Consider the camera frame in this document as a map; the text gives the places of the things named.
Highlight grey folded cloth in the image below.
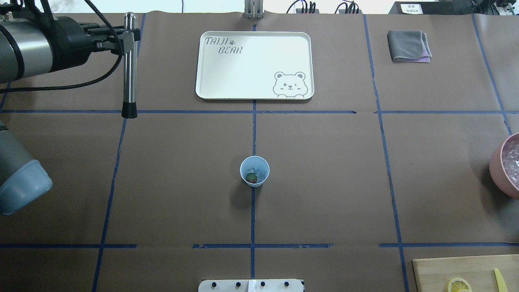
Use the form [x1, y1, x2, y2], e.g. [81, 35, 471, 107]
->
[387, 31, 432, 63]

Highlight cream bear tray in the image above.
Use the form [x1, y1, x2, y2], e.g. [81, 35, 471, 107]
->
[196, 31, 315, 101]

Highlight white camera pole mount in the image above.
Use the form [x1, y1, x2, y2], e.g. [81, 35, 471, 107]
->
[198, 279, 305, 292]

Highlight red strawberry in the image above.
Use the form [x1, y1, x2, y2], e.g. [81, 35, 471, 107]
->
[245, 172, 258, 184]

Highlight yellow knife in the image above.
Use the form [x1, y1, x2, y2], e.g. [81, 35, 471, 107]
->
[493, 268, 508, 292]

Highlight lemon slices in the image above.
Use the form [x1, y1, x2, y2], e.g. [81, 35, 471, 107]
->
[446, 277, 473, 292]

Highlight pile of ice cubes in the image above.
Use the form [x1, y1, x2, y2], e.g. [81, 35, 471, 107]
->
[501, 139, 519, 187]

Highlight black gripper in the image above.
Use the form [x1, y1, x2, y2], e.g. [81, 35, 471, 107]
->
[53, 16, 141, 69]

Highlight pink bowl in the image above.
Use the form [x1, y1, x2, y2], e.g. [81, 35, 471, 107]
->
[489, 133, 519, 200]

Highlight wooden cutting board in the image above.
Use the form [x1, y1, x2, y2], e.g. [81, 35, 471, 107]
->
[413, 254, 519, 292]

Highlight light blue cup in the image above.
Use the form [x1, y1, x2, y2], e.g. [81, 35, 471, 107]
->
[240, 156, 270, 187]

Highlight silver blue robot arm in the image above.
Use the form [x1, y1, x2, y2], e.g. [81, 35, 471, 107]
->
[1, 12, 141, 215]

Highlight aluminium frame post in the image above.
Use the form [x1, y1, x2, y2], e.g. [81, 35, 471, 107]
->
[243, 0, 264, 19]

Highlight clear ice cube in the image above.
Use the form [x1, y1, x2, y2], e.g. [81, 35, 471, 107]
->
[247, 167, 267, 182]

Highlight steel muddler rod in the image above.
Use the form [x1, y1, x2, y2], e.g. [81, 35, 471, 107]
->
[122, 12, 137, 119]

